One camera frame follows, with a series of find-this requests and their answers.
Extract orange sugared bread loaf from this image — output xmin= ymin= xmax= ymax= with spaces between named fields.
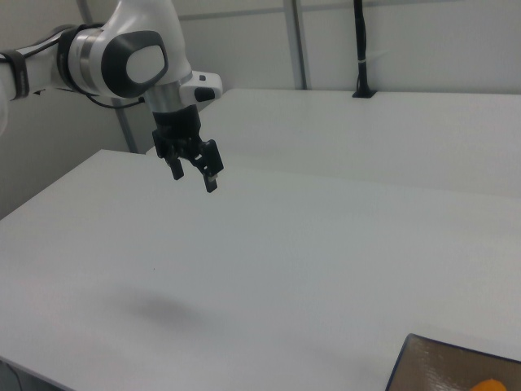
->
xmin=467 ymin=378 xmax=508 ymax=391

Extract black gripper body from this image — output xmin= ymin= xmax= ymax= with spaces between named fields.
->
xmin=151 ymin=103 xmax=209 ymax=160

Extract brown square ceramic plate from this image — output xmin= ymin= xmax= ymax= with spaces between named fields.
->
xmin=383 ymin=333 xmax=521 ymax=391

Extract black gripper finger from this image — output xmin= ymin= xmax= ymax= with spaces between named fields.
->
xmin=164 ymin=147 xmax=186 ymax=182
xmin=190 ymin=139 xmax=225 ymax=194

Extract black strap on arm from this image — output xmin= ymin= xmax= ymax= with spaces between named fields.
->
xmin=1 ymin=49 xmax=32 ymax=102

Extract black pole with clamp base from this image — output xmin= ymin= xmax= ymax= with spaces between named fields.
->
xmin=351 ymin=0 xmax=378 ymax=99

